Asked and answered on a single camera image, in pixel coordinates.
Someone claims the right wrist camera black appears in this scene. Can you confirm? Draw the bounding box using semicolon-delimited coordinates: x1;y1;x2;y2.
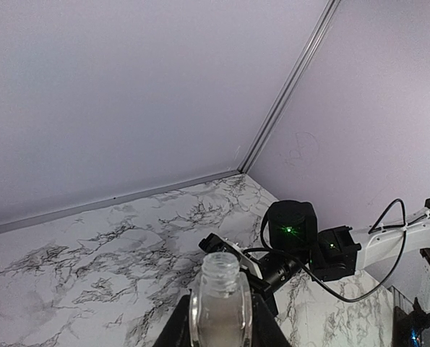
198;233;265;279

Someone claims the right aluminium corner post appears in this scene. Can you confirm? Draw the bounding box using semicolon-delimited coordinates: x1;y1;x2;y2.
237;0;341;174

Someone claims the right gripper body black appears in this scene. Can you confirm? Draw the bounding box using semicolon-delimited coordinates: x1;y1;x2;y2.
249;274;278;314

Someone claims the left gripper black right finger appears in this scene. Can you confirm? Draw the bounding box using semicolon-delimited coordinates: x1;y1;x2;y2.
251;294;291;347

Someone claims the clear nail polish bottle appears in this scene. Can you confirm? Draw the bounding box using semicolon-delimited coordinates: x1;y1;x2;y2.
189;252;253;347

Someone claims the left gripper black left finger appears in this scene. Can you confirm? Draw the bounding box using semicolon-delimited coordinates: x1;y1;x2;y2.
153;294;192;347

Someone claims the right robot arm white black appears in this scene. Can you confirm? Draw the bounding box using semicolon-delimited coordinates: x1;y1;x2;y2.
258;198;430;346

